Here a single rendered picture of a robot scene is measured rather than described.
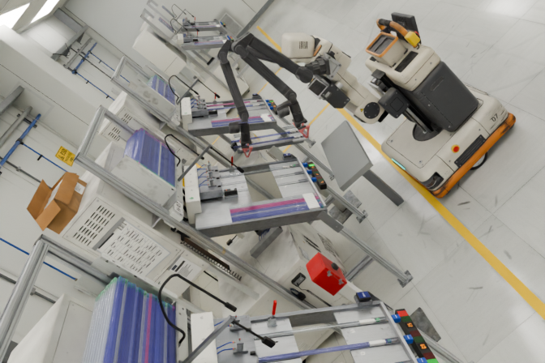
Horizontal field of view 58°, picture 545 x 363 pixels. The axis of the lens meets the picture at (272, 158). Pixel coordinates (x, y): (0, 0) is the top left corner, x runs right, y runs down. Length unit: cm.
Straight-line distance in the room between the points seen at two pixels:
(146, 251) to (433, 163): 173
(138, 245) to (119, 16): 815
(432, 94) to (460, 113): 23
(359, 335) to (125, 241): 129
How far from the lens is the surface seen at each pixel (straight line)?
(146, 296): 178
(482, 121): 313
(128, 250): 266
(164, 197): 262
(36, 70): 590
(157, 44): 734
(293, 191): 288
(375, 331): 197
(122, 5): 1042
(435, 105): 297
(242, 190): 295
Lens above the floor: 214
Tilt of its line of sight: 23 degrees down
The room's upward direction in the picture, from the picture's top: 51 degrees counter-clockwise
